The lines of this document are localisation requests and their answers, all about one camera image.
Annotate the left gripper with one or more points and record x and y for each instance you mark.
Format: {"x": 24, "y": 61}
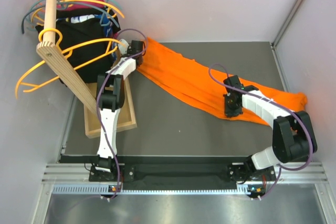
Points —
{"x": 125, "y": 51}

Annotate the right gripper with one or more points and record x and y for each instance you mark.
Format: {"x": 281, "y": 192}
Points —
{"x": 230, "y": 113}

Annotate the orange trousers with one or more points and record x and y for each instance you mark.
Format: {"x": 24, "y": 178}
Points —
{"x": 189, "y": 81}

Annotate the yellow hanger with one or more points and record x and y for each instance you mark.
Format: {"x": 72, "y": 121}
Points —
{"x": 67, "y": 53}
{"x": 92, "y": 1}

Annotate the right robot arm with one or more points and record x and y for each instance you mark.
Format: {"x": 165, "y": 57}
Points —
{"x": 292, "y": 132}

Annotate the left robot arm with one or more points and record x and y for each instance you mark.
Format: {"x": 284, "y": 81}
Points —
{"x": 110, "y": 100}

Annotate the blue hanging garment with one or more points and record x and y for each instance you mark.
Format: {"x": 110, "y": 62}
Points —
{"x": 110, "y": 30}

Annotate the black hanging garment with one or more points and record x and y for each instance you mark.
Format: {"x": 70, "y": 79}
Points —
{"x": 82, "y": 25}

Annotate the wooden rack base tray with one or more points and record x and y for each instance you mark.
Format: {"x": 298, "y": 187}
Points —
{"x": 126, "y": 119}

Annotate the pink hanging garment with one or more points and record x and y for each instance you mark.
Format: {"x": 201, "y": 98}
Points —
{"x": 69, "y": 5}

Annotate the corner aluminium profile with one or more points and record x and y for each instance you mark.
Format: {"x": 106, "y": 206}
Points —
{"x": 287, "y": 22}

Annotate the aluminium frame rail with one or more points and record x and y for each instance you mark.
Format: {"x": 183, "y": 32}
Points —
{"x": 73, "y": 178}

